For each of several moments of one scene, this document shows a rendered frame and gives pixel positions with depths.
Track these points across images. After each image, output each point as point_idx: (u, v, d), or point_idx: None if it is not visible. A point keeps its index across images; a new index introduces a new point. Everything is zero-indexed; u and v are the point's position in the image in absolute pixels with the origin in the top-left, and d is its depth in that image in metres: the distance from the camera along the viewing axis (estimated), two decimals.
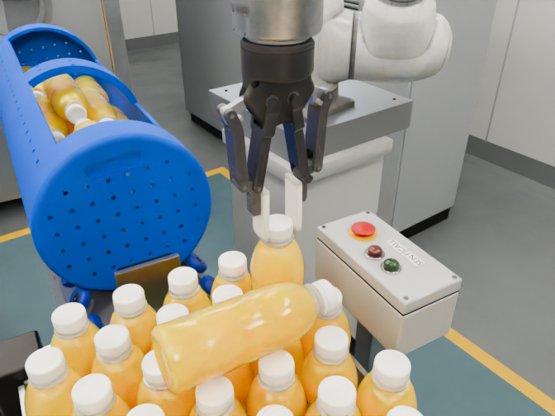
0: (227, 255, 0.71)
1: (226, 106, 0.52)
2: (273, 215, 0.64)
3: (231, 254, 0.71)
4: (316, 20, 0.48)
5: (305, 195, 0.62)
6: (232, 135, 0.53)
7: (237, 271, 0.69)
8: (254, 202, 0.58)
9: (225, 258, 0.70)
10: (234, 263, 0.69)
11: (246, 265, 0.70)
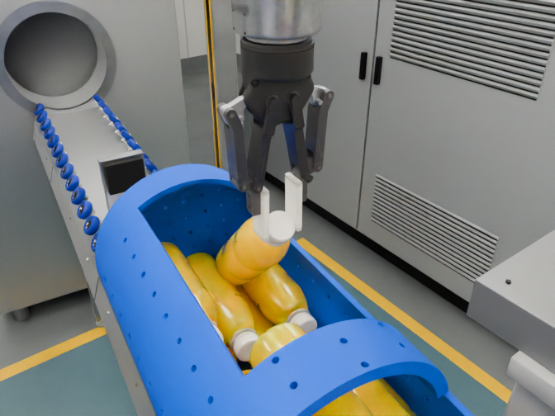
0: None
1: (226, 105, 0.52)
2: (277, 210, 0.63)
3: None
4: (316, 19, 0.48)
5: (305, 195, 0.62)
6: (232, 134, 0.53)
7: None
8: (254, 202, 0.58)
9: None
10: None
11: None
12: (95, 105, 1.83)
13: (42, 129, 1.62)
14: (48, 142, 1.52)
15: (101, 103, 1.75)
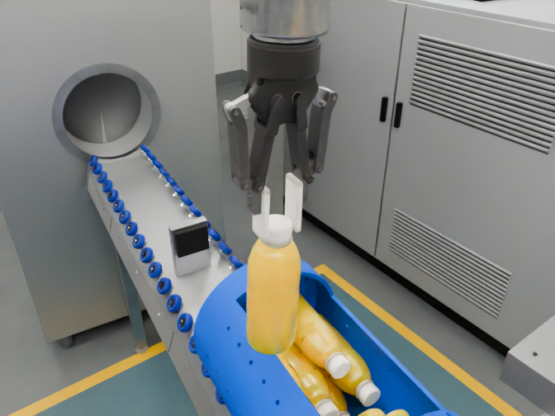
0: (271, 218, 0.63)
1: (231, 102, 0.52)
2: (344, 361, 0.87)
3: (275, 217, 0.63)
4: (324, 20, 0.48)
5: (305, 196, 0.62)
6: (235, 132, 0.53)
7: (282, 236, 0.62)
8: (255, 201, 0.58)
9: (269, 221, 0.63)
10: (280, 227, 0.62)
11: (291, 230, 0.63)
12: (142, 154, 1.99)
13: (99, 182, 1.79)
14: (108, 196, 1.69)
15: (149, 154, 1.92)
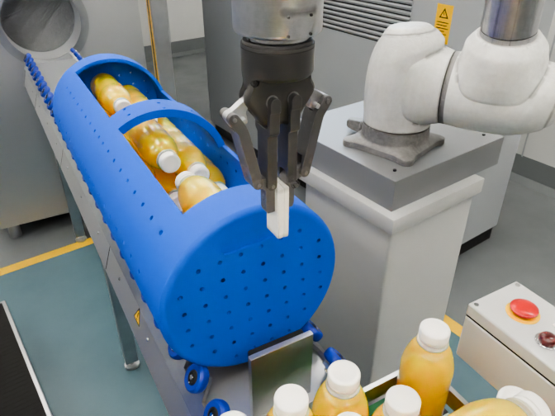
0: (122, 104, 1.18)
1: (322, 93, 0.57)
2: None
3: (125, 104, 1.18)
4: None
5: (263, 201, 0.61)
6: (312, 115, 0.59)
7: None
8: None
9: (120, 107, 1.18)
10: None
11: None
12: (71, 56, 2.35)
13: (29, 69, 2.14)
14: (33, 77, 2.05)
15: (75, 53, 2.27)
